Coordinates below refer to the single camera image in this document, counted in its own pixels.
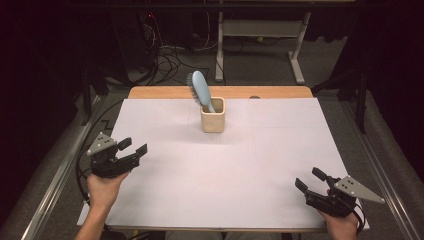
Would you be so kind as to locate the black computer tower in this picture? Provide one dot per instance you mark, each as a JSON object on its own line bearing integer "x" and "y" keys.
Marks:
{"x": 133, "y": 40}

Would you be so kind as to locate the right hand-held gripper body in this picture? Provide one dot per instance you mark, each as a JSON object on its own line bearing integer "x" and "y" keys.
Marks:
{"x": 336, "y": 200}

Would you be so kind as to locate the small yellow ball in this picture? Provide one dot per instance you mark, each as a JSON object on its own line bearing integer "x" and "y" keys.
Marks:
{"x": 260, "y": 39}

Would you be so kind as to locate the aluminium floor rail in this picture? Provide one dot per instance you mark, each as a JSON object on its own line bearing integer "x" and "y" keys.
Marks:
{"x": 56, "y": 180}
{"x": 383, "y": 166}

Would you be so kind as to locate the wooden table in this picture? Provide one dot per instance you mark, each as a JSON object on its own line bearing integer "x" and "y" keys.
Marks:
{"x": 160, "y": 92}

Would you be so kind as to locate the person's left hand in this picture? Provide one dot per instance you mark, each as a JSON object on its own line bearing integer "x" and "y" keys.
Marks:
{"x": 103, "y": 190}

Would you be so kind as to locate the person's grey trousers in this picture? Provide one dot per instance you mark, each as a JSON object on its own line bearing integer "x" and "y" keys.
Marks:
{"x": 226, "y": 236}

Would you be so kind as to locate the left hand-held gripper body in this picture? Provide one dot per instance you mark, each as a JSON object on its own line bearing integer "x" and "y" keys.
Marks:
{"x": 110, "y": 165}

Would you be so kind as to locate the cream square cup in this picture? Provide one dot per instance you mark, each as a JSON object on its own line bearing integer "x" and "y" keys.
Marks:
{"x": 212, "y": 121}

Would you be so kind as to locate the white metal desk frame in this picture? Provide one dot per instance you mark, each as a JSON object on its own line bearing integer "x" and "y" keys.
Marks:
{"x": 260, "y": 28}

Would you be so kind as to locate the light blue hairbrush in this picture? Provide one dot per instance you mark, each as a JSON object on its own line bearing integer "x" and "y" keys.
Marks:
{"x": 201, "y": 88}

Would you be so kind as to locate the black stand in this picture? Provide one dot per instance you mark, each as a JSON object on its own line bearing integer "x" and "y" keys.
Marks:
{"x": 360, "y": 106}
{"x": 87, "y": 96}

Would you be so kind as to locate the white table cover sheet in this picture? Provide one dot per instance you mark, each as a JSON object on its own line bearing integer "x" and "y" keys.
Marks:
{"x": 233, "y": 173}

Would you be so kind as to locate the person's right hand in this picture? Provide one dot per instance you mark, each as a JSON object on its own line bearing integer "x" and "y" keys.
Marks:
{"x": 341, "y": 228}

